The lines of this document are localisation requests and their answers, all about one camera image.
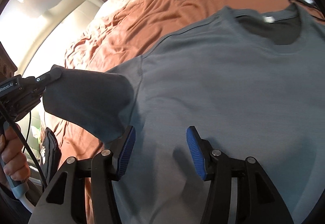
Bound grey t-shirt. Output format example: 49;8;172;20
43;4;324;223

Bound person's left hand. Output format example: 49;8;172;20
1;126;31;190

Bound black bag beside bed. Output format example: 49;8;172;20
40;128;62;184

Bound cream padded headboard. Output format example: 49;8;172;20
17;0;104;75

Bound orange-brown bed blanket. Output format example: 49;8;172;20
43;0;325;224

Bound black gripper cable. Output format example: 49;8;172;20
0;100;49;189

